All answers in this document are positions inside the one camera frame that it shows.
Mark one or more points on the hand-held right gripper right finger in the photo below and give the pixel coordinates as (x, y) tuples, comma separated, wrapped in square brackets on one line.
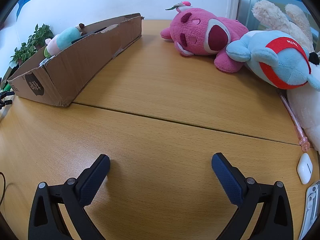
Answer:
[(227, 177)]

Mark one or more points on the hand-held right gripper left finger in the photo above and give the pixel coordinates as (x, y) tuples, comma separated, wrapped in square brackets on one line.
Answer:
[(95, 180)]

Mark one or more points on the white and silver phone stand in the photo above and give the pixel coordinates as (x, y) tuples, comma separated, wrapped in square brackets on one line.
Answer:
[(311, 205)]

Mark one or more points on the long cardboard box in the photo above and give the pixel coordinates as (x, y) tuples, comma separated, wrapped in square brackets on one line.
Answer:
[(65, 75)]

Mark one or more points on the wooden desktop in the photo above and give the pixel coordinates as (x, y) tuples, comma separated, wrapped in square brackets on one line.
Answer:
[(160, 92)]

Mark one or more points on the white earbuds case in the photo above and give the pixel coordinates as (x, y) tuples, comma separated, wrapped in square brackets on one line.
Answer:
[(305, 170)]

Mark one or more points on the pink transparent pen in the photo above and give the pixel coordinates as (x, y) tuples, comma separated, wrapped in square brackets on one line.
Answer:
[(292, 120)]

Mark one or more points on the white plush toy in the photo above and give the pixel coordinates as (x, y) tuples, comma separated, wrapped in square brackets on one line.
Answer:
[(307, 110)]

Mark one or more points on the black tripod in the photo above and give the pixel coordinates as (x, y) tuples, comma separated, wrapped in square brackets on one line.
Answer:
[(6, 98)]

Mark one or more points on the blue plush with red band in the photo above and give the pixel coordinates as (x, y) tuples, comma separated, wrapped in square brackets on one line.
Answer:
[(282, 62)]

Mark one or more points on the small potted green plant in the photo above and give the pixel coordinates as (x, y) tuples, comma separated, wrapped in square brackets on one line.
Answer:
[(22, 53)]

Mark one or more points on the teal and pink plush toy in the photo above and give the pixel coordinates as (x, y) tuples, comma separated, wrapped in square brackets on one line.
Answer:
[(66, 36)]

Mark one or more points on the pink plush bear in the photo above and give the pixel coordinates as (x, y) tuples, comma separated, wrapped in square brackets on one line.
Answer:
[(197, 32)]

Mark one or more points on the large potted green plant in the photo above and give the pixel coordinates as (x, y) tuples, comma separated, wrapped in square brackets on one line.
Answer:
[(41, 35)]

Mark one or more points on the cream plush rabbit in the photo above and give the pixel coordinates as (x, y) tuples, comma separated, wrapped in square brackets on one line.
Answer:
[(270, 17)]

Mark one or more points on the blue wall decoration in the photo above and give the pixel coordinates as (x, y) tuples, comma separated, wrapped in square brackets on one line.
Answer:
[(27, 0)]

